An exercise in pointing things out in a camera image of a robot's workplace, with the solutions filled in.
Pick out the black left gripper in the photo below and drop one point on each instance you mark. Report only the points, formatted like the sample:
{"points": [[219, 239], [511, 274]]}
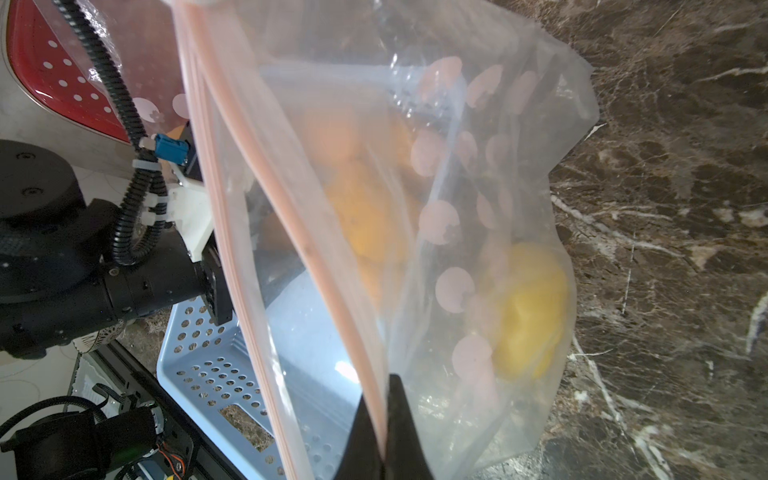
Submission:
{"points": [[275, 270]]}

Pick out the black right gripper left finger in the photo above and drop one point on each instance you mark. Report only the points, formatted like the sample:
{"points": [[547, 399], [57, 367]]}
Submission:
{"points": [[361, 459]]}

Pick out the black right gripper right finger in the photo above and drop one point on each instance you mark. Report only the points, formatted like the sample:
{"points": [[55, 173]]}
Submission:
{"points": [[404, 459]]}

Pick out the yellow potato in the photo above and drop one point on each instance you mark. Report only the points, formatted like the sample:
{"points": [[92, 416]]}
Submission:
{"points": [[533, 307]]}

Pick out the clear zipper bag pink strip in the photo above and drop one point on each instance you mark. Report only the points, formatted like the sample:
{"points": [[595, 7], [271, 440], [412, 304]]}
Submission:
{"points": [[140, 37], [529, 100]]}

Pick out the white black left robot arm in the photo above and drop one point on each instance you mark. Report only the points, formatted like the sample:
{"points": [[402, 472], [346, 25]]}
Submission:
{"points": [[58, 280]]}

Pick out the light blue plastic basket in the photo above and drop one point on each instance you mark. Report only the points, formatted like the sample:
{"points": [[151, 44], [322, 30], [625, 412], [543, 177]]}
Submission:
{"points": [[228, 384]]}

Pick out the white perforated round object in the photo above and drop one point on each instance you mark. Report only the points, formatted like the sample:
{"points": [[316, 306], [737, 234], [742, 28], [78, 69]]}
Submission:
{"points": [[95, 340]]}

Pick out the orange potato centre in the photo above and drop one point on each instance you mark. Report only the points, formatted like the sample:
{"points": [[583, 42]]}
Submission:
{"points": [[335, 136]]}

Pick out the red and chrome toaster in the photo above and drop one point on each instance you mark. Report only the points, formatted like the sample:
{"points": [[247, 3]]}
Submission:
{"points": [[51, 94]]}

